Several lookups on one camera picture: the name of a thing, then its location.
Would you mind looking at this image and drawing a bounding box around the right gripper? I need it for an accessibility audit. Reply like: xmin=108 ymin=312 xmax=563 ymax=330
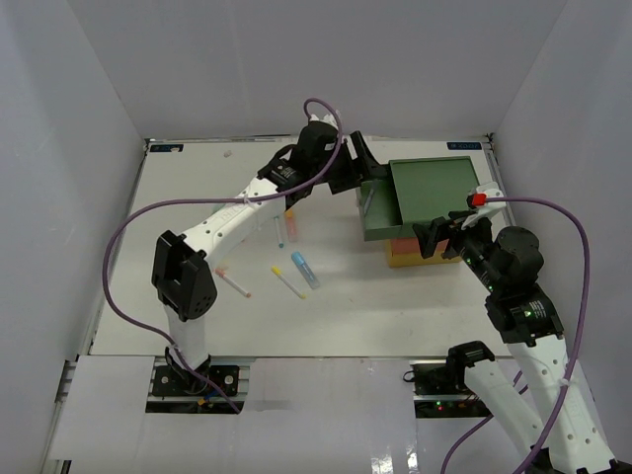
xmin=412 ymin=208 xmax=503 ymax=292

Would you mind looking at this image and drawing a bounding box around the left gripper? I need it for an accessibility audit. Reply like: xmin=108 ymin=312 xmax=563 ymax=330
xmin=312 ymin=131 xmax=387 ymax=196

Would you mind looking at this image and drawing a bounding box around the green top drawer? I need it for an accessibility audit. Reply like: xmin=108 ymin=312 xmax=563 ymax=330
xmin=356 ymin=180 xmax=403 ymax=242

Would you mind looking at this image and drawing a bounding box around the purple pen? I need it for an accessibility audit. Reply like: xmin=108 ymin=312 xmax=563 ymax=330
xmin=362 ymin=184 xmax=375 ymax=215

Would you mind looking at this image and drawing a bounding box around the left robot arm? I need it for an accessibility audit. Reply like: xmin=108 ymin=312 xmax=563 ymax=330
xmin=151 ymin=119 xmax=390 ymax=394

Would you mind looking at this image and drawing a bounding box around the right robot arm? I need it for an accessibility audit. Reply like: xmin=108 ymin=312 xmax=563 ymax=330
xmin=413 ymin=212 xmax=622 ymax=473

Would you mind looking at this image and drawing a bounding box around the stacked drawer box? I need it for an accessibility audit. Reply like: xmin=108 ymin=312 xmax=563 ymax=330
xmin=387 ymin=156 xmax=479 ymax=268

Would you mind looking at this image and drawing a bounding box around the orange pink highlighter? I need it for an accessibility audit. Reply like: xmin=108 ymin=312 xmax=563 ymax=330
xmin=284 ymin=209 xmax=298 ymax=243

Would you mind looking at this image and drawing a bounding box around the teal cap pen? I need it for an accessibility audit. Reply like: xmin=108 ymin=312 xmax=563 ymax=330
xmin=274 ymin=216 xmax=284 ymax=249

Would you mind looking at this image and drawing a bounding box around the blue highlighter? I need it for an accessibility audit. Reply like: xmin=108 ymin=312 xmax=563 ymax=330
xmin=290 ymin=252 xmax=320 ymax=289

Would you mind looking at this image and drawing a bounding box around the yellow cap pen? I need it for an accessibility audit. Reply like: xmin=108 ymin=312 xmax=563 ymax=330
xmin=271 ymin=266 xmax=306 ymax=299

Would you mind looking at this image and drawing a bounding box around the pink cap white pen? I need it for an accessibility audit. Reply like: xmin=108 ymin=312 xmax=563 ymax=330
xmin=215 ymin=269 xmax=252 ymax=298

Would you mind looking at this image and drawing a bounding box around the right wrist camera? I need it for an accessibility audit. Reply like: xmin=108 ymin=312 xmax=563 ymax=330
xmin=461 ymin=182 xmax=506 ymax=229

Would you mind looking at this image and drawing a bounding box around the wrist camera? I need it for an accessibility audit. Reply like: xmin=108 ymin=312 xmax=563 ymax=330
xmin=308 ymin=114 xmax=339 ymax=131
xmin=461 ymin=182 xmax=506 ymax=229

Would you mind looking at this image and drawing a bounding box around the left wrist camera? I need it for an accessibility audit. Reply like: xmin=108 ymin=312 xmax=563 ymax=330
xmin=308 ymin=114 xmax=339 ymax=131

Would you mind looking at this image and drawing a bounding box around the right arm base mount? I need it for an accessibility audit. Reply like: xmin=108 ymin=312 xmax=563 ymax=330
xmin=402 ymin=363 xmax=484 ymax=419

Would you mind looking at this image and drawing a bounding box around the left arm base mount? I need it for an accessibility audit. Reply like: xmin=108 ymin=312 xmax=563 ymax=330
xmin=147 ymin=349 xmax=240 ymax=414

